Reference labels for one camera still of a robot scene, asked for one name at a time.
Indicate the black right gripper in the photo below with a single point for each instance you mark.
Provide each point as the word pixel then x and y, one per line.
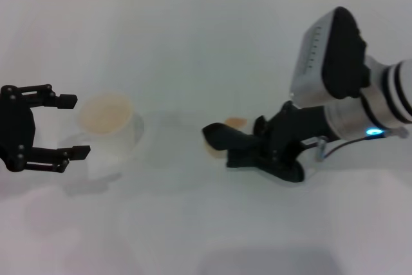
pixel 299 127

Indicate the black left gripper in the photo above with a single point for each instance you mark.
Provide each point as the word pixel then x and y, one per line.
pixel 16 130

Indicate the dark blue rag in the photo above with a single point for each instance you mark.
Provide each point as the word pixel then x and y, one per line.
pixel 231 139

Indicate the white paper cup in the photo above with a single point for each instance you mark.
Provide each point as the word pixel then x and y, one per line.
pixel 109 146

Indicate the brown water stain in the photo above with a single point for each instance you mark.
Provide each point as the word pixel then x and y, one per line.
pixel 236 122

